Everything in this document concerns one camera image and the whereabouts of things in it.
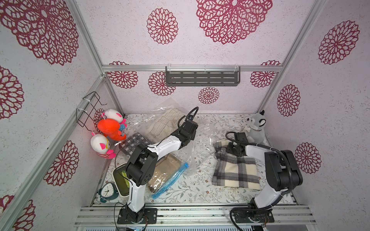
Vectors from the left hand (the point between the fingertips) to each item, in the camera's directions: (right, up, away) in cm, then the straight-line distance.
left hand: (188, 129), depth 95 cm
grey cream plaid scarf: (+26, -25, -8) cm, 37 cm away
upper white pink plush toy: (-50, +10, 0) cm, 51 cm away
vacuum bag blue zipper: (-11, -23, -9) cm, 27 cm away
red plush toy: (-47, +1, -10) cm, 48 cm away
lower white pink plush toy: (-49, -8, -17) cm, 52 cm away
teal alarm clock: (-44, -34, -17) cm, 58 cm away
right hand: (+28, -13, +4) cm, 31 cm away
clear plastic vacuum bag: (-40, +3, +18) cm, 45 cm away
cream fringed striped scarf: (-17, +3, +11) cm, 21 cm away
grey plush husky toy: (+42, +4, -4) cm, 43 cm away
